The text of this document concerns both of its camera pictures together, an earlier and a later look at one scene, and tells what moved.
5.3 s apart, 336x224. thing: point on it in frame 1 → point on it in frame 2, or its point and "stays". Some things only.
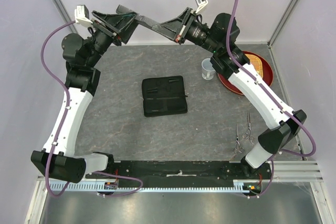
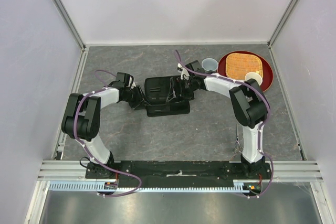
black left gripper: x=123 y=21 → x=141 y=98
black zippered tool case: x=164 y=96 stays
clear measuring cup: x=208 y=71 stays
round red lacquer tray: x=268 y=74 stays
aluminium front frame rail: x=281 y=171 stays
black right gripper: x=178 y=28 → x=185 y=94
